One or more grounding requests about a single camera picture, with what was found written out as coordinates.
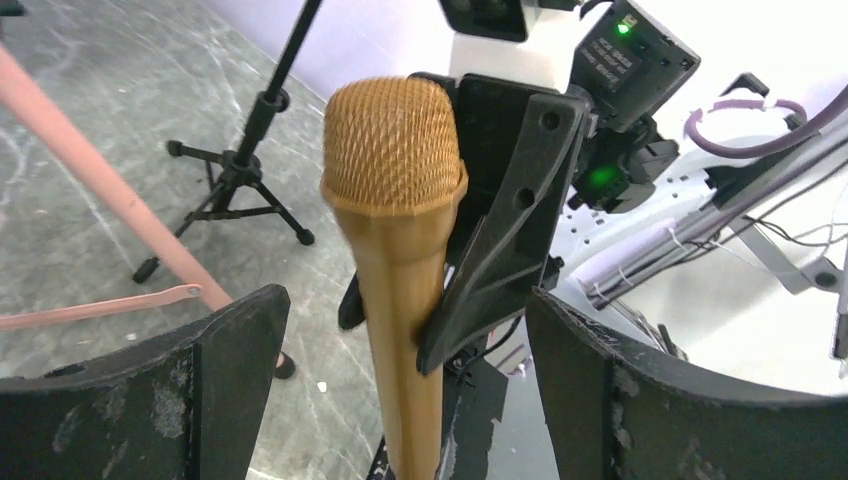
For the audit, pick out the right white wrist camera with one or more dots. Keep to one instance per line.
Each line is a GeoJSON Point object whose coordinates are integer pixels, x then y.
{"type": "Point", "coordinates": [529, 42]}

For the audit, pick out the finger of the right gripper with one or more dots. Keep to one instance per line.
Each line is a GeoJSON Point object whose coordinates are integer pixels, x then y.
{"type": "Point", "coordinates": [505, 256]}
{"type": "Point", "coordinates": [418, 161]}

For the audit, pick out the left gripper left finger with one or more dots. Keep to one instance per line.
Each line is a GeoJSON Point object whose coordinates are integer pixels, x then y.
{"type": "Point", "coordinates": [186, 404]}

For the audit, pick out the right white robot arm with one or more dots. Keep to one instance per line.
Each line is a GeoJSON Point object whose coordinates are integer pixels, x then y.
{"type": "Point", "coordinates": [581, 237]}

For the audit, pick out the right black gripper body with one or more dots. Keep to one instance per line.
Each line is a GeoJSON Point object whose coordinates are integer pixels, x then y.
{"type": "Point", "coordinates": [629, 65]}

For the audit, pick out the pink music stand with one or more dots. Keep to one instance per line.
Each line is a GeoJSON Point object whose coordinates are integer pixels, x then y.
{"type": "Point", "coordinates": [101, 184]}

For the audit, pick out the aluminium frame rail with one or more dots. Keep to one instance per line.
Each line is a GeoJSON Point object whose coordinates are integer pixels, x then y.
{"type": "Point", "coordinates": [710, 228]}

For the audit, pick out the black microphone stand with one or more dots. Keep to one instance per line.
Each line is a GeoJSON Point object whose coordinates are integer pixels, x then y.
{"type": "Point", "coordinates": [230, 170]}

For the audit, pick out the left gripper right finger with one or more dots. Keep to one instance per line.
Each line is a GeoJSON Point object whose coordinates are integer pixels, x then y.
{"type": "Point", "coordinates": [617, 408]}

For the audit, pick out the gold microphone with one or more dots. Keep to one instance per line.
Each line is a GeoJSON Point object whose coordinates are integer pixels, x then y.
{"type": "Point", "coordinates": [411, 402]}

